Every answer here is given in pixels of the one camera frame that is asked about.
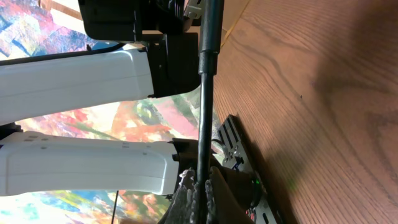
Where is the black left camera cable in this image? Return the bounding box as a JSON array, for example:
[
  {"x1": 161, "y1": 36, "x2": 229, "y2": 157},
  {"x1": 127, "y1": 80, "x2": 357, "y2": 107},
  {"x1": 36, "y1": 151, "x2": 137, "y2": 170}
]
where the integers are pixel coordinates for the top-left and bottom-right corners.
[{"x1": 0, "y1": 42, "x2": 125, "y2": 67}]

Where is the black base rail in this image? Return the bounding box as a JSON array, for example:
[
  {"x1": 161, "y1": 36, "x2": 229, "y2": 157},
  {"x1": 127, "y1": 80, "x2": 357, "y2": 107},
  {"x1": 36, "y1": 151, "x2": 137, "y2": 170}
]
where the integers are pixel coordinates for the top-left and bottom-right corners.
[{"x1": 213, "y1": 114, "x2": 285, "y2": 223}]

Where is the colourful abstract painting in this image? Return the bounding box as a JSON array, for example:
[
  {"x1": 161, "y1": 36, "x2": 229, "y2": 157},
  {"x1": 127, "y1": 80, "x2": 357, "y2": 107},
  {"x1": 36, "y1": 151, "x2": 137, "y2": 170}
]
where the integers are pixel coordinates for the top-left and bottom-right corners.
[{"x1": 1, "y1": 0, "x2": 199, "y2": 223}]

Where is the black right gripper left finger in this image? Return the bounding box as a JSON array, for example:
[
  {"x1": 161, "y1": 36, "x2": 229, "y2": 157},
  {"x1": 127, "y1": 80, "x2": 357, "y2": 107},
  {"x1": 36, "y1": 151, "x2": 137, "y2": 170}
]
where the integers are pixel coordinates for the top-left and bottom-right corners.
[{"x1": 158, "y1": 168, "x2": 198, "y2": 224}]

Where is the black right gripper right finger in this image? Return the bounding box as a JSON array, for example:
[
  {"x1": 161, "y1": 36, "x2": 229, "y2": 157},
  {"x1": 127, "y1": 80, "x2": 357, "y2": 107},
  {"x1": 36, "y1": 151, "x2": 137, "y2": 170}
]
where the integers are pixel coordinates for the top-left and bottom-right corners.
[{"x1": 206, "y1": 166, "x2": 254, "y2": 224}]

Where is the black charging cable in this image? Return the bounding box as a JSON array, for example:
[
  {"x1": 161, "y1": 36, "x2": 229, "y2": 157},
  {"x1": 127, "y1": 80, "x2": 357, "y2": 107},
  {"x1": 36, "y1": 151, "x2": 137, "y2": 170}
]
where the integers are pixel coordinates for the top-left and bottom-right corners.
[{"x1": 195, "y1": 0, "x2": 225, "y2": 224}]

